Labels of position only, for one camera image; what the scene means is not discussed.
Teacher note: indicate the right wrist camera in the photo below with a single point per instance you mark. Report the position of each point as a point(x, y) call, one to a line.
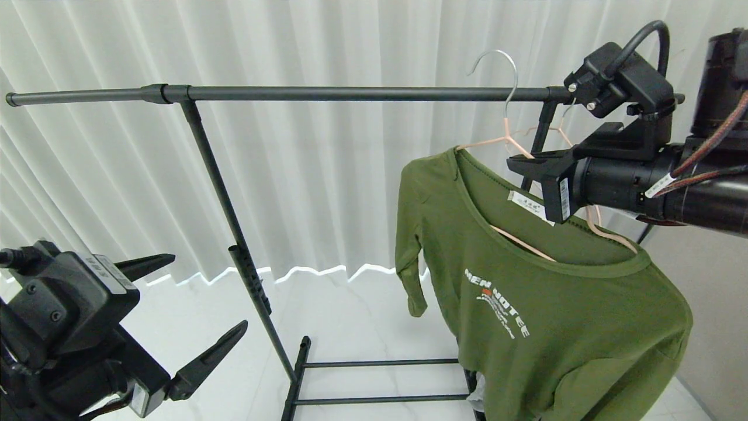
point(625, 82)

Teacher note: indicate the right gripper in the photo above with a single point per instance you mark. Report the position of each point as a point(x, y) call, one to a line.
point(613, 181)

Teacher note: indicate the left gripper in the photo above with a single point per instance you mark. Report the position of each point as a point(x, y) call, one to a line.
point(70, 386)

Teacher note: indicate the pale grey shorts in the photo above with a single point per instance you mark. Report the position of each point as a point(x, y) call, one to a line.
point(476, 397)

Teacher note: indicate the green printed shirt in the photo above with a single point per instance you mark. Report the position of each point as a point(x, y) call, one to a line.
point(555, 327)

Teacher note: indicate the black clothes rack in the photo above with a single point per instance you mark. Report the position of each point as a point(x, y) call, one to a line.
point(350, 93)

